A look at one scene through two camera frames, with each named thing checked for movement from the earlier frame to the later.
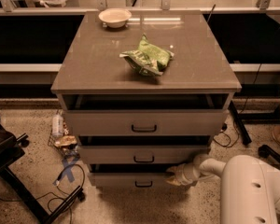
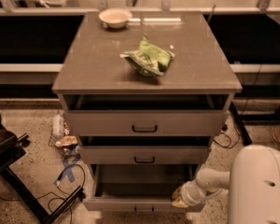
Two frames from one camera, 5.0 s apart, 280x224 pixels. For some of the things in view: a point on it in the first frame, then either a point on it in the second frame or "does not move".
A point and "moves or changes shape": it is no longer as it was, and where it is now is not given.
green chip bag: [148, 58] does not move
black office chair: [5, 148] does not move
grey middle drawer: [141, 154] does not move
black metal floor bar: [240, 125] does not move
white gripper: [187, 174] -> [187, 194]
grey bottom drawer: [133, 175] moves or changes shape
